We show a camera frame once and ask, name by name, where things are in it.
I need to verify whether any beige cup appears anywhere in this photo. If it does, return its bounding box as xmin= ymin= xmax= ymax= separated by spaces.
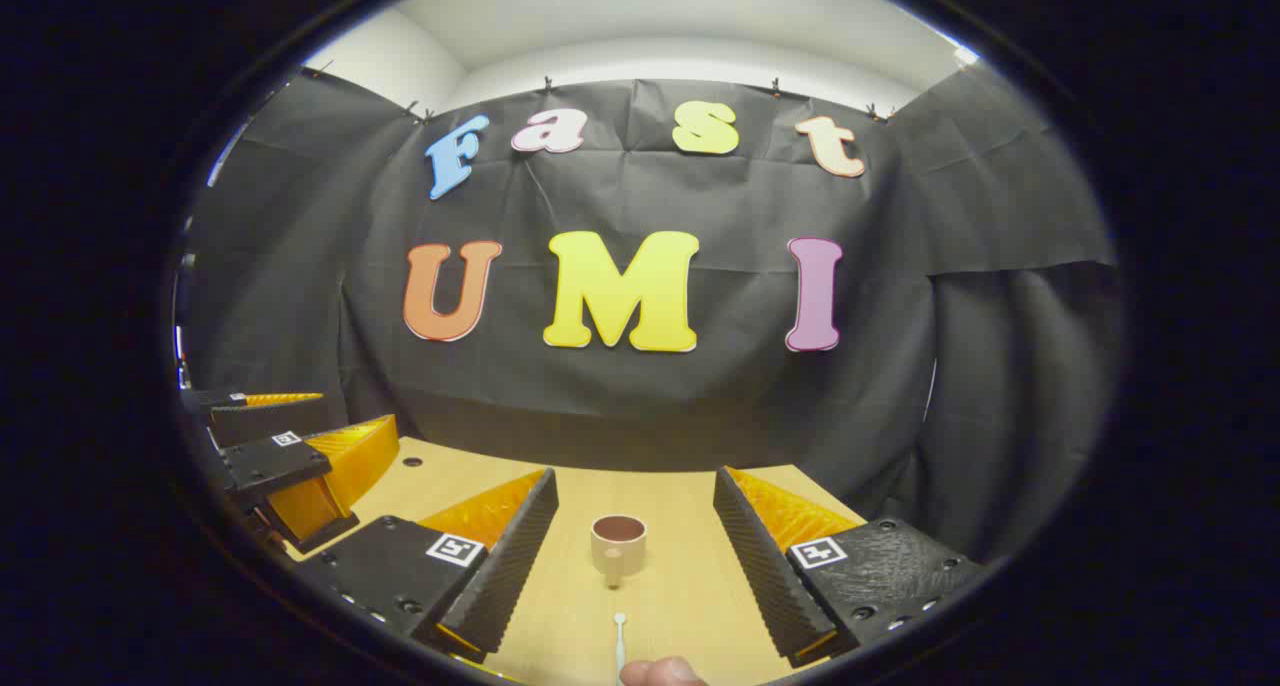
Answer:
xmin=590 ymin=514 xmax=648 ymax=589

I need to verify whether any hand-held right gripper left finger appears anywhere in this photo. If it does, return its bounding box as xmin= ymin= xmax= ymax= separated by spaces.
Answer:
xmin=295 ymin=466 xmax=561 ymax=665

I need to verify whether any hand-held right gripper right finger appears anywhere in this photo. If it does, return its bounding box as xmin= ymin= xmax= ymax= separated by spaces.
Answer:
xmin=712 ymin=464 xmax=991 ymax=669

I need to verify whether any wooden desktop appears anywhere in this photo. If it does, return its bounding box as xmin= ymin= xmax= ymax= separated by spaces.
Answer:
xmin=285 ymin=436 xmax=871 ymax=686

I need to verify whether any black backdrop cloth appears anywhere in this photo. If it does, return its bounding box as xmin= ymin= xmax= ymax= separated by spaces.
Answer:
xmin=180 ymin=64 xmax=1126 ymax=567

